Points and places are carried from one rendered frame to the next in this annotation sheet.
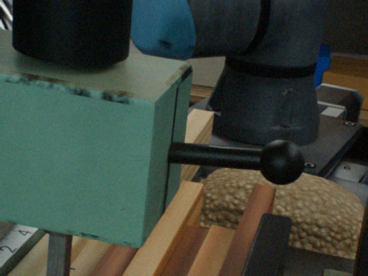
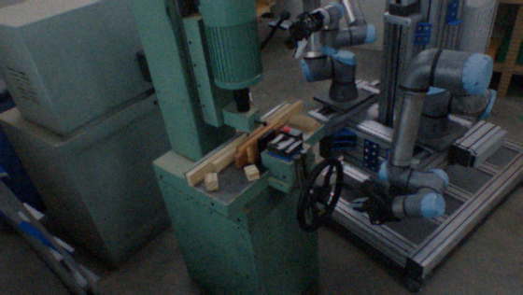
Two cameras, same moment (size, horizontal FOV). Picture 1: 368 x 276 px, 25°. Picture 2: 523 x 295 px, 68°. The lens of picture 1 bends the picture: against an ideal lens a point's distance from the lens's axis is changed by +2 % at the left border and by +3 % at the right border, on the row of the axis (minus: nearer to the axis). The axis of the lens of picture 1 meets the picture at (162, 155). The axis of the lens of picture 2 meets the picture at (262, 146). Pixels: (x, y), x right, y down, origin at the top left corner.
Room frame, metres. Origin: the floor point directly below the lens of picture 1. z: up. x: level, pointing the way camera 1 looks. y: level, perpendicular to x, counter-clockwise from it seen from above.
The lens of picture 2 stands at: (-0.73, -0.68, 1.77)
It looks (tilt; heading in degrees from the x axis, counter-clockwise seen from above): 34 degrees down; 32
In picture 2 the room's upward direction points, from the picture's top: 7 degrees counter-clockwise
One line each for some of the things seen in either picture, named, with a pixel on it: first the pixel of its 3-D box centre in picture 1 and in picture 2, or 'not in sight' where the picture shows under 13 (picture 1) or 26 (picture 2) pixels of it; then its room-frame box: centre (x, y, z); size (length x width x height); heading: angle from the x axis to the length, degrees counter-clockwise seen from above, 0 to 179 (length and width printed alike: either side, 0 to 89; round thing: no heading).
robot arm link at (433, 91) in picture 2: not in sight; (438, 94); (0.83, -0.59, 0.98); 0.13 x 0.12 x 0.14; 81
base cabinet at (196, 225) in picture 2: not in sight; (245, 229); (0.38, 0.16, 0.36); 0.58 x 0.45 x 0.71; 77
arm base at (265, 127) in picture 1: (265, 91); (343, 86); (1.03, -0.13, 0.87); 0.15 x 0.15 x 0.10
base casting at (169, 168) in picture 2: not in sight; (233, 165); (0.38, 0.16, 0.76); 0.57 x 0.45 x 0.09; 77
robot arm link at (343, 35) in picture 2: not in sight; (333, 39); (0.75, -0.17, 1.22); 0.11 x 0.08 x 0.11; 123
